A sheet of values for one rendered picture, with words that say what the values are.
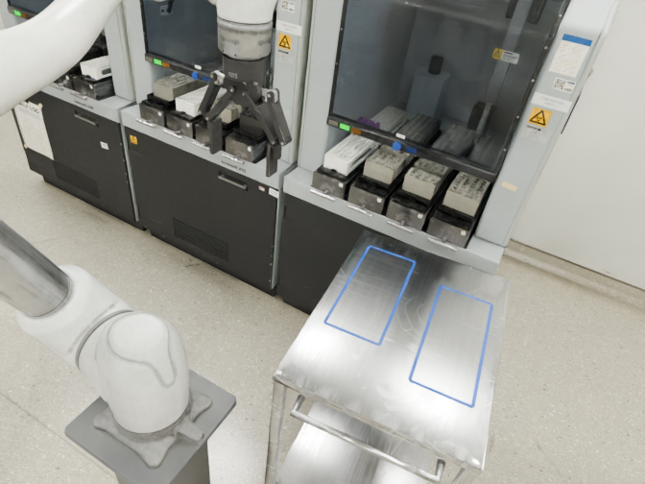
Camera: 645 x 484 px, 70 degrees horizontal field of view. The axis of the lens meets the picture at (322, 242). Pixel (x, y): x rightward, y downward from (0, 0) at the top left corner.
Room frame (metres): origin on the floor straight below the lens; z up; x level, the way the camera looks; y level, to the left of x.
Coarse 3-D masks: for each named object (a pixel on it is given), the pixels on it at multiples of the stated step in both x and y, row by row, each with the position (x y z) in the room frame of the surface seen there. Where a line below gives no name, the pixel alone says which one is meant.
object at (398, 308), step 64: (384, 256) 1.04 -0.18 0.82; (320, 320) 0.76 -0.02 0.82; (384, 320) 0.79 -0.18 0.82; (448, 320) 0.82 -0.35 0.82; (320, 384) 0.58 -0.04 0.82; (384, 384) 0.60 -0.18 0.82; (448, 384) 0.63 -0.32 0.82; (320, 448) 0.72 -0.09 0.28; (384, 448) 0.76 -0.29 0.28; (448, 448) 0.48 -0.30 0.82
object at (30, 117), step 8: (24, 104) 2.16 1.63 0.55; (32, 104) 2.13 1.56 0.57; (40, 104) 2.10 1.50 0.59; (16, 112) 2.19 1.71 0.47; (24, 112) 2.17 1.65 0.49; (32, 112) 2.14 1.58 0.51; (40, 112) 2.11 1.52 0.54; (24, 120) 2.18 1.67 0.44; (32, 120) 2.15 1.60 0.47; (40, 120) 2.11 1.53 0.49; (24, 128) 2.18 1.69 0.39; (32, 128) 2.16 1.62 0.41; (40, 128) 2.12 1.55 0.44; (24, 136) 2.19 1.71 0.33; (32, 136) 2.16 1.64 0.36; (40, 136) 2.13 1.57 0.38; (32, 144) 2.17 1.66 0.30; (40, 144) 2.14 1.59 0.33; (48, 144) 2.11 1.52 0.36; (40, 152) 2.15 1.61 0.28; (48, 152) 2.12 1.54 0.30
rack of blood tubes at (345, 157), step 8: (352, 136) 1.70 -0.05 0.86; (360, 136) 1.70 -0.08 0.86; (344, 144) 1.61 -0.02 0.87; (352, 144) 1.63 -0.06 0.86; (360, 144) 1.64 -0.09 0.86; (368, 144) 1.65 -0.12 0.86; (376, 144) 1.72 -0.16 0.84; (328, 152) 1.53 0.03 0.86; (336, 152) 1.54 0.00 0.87; (344, 152) 1.55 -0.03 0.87; (352, 152) 1.58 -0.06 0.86; (360, 152) 1.57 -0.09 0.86; (368, 152) 1.65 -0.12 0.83; (328, 160) 1.50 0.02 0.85; (336, 160) 1.49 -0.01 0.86; (344, 160) 1.49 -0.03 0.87; (352, 160) 1.50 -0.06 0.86; (360, 160) 1.58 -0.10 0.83; (336, 168) 1.49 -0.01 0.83; (344, 168) 1.48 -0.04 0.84; (352, 168) 1.52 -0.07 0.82
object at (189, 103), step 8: (200, 88) 1.93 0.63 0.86; (224, 88) 1.97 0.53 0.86; (184, 96) 1.83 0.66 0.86; (192, 96) 1.84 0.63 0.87; (200, 96) 1.85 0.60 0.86; (176, 104) 1.79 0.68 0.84; (184, 104) 1.77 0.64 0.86; (192, 104) 1.76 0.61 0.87; (200, 104) 1.79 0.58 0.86; (192, 112) 1.75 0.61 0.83
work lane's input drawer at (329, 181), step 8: (320, 168) 1.49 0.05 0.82; (360, 168) 1.56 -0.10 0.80; (320, 176) 1.47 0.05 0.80; (328, 176) 1.46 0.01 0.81; (336, 176) 1.45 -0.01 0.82; (344, 176) 1.46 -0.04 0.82; (352, 176) 1.49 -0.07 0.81; (312, 184) 1.48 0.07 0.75; (320, 184) 1.47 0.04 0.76; (328, 184) 1.46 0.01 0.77; (336, 184) 1.44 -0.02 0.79; (344, 184) 1.43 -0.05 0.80; (312, 192) 1.43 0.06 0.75; (320, 192) 1.43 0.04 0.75; (328, 192) 1.45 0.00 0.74; (336, 192) 1.44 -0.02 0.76; (344, 192) 1.43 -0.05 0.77
